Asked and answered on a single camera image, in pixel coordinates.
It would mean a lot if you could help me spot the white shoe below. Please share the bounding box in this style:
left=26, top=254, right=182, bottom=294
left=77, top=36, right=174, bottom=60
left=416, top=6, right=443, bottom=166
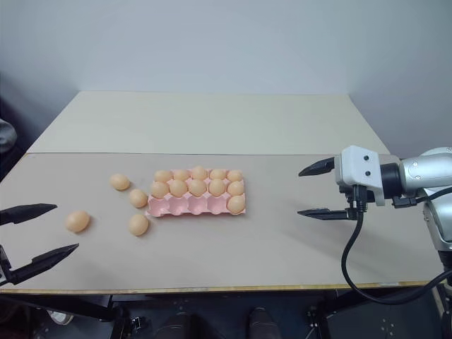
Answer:
left=48, top=309, right=74, bottom=326

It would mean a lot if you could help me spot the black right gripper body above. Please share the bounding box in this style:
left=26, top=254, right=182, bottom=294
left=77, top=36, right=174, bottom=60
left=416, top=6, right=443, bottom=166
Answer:
left=338, top=184, right=376, bottom=213

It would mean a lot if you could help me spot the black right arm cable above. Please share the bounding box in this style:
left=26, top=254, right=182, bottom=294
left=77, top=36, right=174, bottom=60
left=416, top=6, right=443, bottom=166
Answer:
left=340, top=184, right=452, bottom=305

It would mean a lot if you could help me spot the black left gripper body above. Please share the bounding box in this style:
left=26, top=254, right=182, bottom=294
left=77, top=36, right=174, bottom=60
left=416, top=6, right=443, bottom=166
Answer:
left=0, top=243, right=11, bottom=287

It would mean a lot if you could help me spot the black table frame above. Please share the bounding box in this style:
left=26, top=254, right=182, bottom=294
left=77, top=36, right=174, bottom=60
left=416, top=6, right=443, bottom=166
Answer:
left=0, top=293, right=156, bottom=339

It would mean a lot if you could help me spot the pink egg tray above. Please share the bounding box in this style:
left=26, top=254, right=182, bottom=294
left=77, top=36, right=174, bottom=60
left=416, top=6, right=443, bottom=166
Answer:
left=145, top=168, right=247, bottom=218

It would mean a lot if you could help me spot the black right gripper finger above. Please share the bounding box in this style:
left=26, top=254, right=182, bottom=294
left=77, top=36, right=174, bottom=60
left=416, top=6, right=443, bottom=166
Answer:
left=298, top=157, right=340, bottom=177
left=297, top=208, right=351, bottom=222

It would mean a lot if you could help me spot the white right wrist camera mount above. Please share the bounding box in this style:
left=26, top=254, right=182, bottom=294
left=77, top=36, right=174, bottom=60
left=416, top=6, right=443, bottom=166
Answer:
left=334, top=145, right=402, bottom=207

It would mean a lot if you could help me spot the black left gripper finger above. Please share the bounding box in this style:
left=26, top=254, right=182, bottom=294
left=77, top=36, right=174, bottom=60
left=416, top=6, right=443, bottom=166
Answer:
left=7, top=242, right=80, bottom=285
left=0, top=203, right=59, bottom=227

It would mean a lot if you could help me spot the grey rounded object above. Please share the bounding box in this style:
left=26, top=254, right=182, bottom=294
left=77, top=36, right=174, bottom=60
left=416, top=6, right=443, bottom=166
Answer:
left=0, top=118, right=18, bottom=155

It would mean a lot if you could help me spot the dark rounded shape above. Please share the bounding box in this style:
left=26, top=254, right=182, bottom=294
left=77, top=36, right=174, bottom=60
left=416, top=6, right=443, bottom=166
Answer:
left=162, top=310, right=194, bottom=339
left=248, top=307, right=279, bottom=339

